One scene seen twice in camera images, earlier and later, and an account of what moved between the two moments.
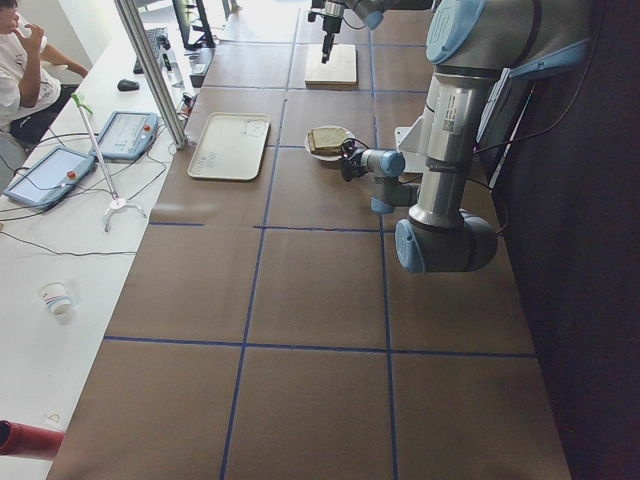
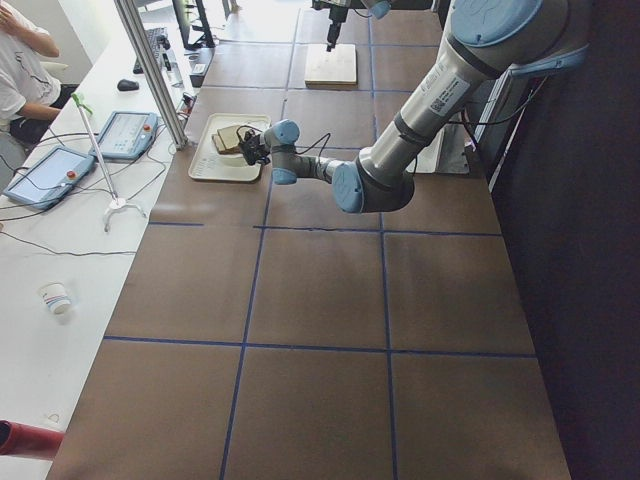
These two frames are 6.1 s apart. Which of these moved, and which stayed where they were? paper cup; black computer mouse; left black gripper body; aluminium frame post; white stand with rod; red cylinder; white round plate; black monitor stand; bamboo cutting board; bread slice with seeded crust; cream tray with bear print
Moved: bread slice with seeded crust; left black gripper body; white round plate
Stayed: paper cup; black computer mouse; cream tray with bear print; bamboo cutting board; black monitor stand; white stand with rod; aluminium frame post; red cylinder
